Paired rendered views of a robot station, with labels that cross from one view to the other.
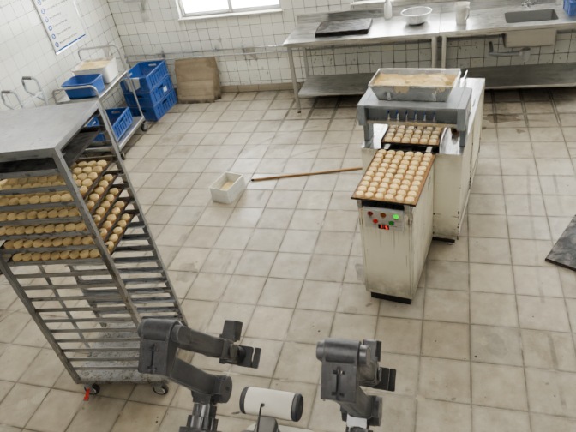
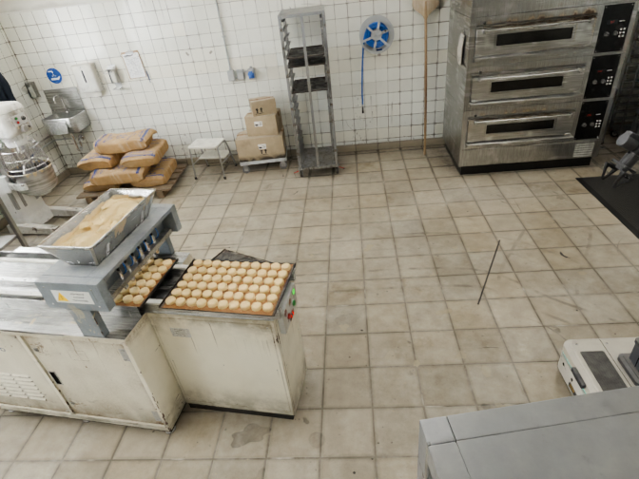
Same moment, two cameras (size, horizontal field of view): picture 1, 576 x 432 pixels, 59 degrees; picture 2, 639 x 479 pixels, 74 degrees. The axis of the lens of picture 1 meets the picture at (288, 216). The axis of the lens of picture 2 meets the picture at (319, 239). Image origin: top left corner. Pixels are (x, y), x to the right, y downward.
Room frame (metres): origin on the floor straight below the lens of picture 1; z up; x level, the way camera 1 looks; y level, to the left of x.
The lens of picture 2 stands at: (2.70, 1.07, 2.25)
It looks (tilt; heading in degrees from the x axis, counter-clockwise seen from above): 33 degrees down; 255
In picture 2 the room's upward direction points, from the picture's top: 7 degrees counter-clockwise
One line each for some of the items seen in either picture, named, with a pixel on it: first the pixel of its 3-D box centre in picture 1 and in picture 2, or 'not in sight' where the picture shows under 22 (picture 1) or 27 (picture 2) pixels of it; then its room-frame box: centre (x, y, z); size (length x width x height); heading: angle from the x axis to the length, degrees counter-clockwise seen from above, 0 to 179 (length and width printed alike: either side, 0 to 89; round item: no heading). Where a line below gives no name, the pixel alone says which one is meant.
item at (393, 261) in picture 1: (399, 224); (235, 345); (2.79, -0.76, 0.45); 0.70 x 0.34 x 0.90; 150
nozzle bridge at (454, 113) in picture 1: (414, 118); (124, 264); (3.23, -1.01, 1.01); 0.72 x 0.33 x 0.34; 60
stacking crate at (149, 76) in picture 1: (144, 76); not in sight; (6.78, 1.52, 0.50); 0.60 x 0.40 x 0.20; 161
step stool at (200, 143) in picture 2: not in sight; (212, 156); (2.56, -4.46, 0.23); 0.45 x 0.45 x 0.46; 61
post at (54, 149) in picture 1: (120, 285); not in sight; (2.10, 0.95, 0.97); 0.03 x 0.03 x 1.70; 77
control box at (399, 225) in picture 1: (384, 219); (287, 307); (2.48, -0.58, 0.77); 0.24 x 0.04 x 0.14; 60
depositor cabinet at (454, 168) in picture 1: (427, 156); (91, 336); (3.64, -1.25, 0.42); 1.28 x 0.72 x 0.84; 150
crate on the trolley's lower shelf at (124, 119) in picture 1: (109, 125); not in sight; (5.92, 1.93, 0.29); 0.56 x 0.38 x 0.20; 167
